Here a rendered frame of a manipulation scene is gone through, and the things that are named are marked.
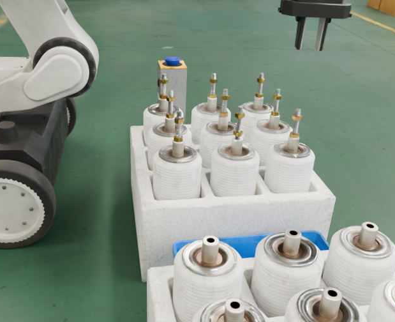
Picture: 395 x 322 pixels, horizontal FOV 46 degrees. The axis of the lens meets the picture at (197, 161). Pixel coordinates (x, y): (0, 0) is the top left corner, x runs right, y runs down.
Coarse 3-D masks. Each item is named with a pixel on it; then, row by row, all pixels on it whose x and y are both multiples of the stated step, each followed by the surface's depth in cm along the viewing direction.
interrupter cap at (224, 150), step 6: (222, 144) 94; (228, 144) 95; (222, 150) 92; (228, 150) 93; (246, 150) 93; (252, 150) 93; (222, 156) 90; (228, 156) 90; (234, 156) 90; (240, 156) 90; (246, 156) 90; (252, 156) 90
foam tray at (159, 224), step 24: (192, 144) 111; (144, 168) 99; (264, 168) 102; (144, 192) 90; (264, 192) 93; (312, 192) 94; (144, 216) 86; (168, 216) 87; (192, 216) 88; (216, 216) 89; (240, 216) 90; (264, 216) 91; (288, 216) 92; (312, 216) 93; (144, 240) 89; (168, 240) 90; (144, 264) 91; (168, 264) 92
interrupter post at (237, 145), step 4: (232, 140) 90; (236, 140) 90; (240, 140) 90; (232, 144) 91; (236, 144) 90; (240, 144) 90; (232, 148) 91; (236, 148) 91; (240, 148) 91; (232, 152) 91; (236, 152) 91; (240, 152) 91
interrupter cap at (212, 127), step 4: (208, 124) 103; (212, 124) 103; (216, 124) 104; (228, 124) 104; (232, 124) 104; (208, 128) 101; (212, 128) 101; (216, 128) 102; (228, 128) 102; (232, 128) 102; (212, 132) 100; (216, 132) 99; (220, 132) 100; (224, 132) 100; (228, 132) 100; (232, 132) 100
